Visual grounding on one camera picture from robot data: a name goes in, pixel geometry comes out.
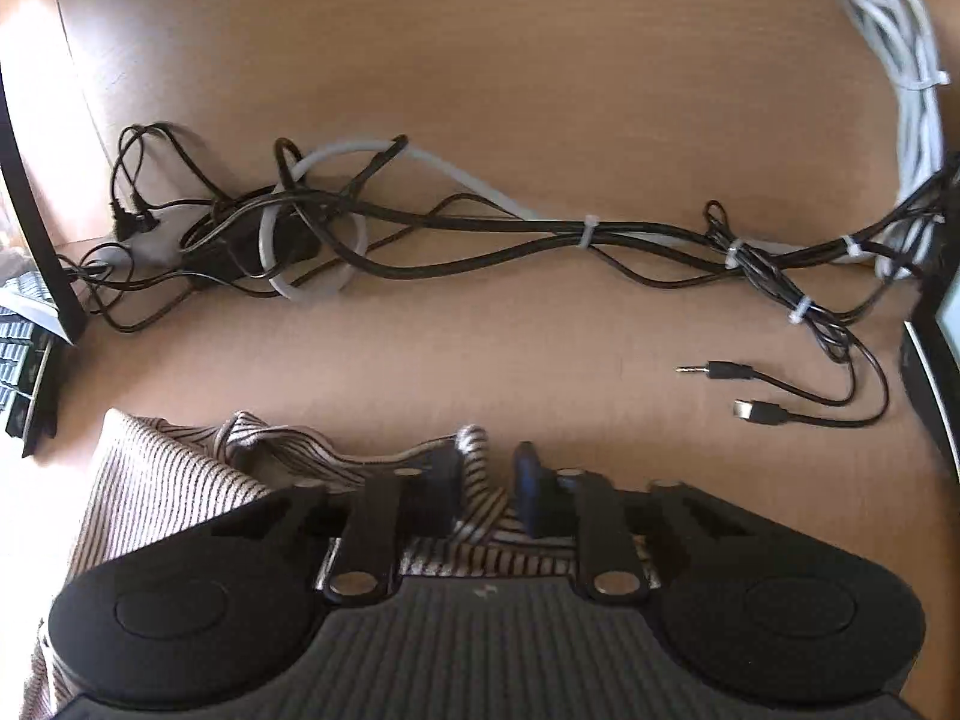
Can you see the striped garment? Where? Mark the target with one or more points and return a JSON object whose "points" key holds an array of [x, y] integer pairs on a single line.
{"points": [[150, 480]]}

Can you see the black keyboard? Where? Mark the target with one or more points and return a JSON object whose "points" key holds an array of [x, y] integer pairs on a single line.
{"points": [[19, 375]]}

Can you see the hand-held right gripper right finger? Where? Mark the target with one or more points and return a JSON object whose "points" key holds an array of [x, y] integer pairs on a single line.
{"points": [[529, 487]]}

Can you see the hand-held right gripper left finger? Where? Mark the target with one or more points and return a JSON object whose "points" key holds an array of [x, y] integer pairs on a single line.
{"points": [[444, 484]]}

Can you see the black computer monitor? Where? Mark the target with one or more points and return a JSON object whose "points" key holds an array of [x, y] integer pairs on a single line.
{"points": [[64, 307]]}

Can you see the black power adapter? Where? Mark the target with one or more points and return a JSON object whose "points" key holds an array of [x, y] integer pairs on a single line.
{"points": [[240, 249]]}

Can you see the white computer case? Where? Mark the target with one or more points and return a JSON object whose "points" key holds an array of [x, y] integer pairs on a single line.
{"points": [[946, 360]]}

